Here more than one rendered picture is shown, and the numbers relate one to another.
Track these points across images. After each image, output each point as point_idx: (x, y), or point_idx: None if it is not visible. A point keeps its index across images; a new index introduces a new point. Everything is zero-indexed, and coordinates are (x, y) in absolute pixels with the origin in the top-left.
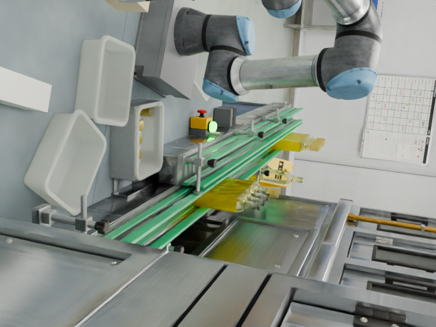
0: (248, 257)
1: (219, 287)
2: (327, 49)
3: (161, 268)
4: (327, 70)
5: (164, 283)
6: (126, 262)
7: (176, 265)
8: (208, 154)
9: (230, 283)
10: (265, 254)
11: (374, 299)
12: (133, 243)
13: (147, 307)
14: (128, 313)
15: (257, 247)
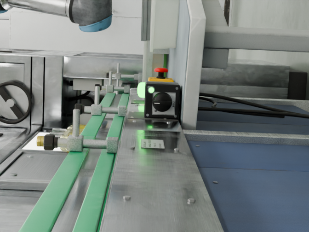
0: (55, 159)
1: (44, 54)
2: None
3: (61, 55)
4: None
5: (58, 54)
6: (71, 55)
7: (58, 55)
8: (117, 98)
9: (42, 54)
10: (42, 162)
11: (4, 52)
12: (75, 56)
13: (58, 54)
14: (61, 54)
15: (50, 165)
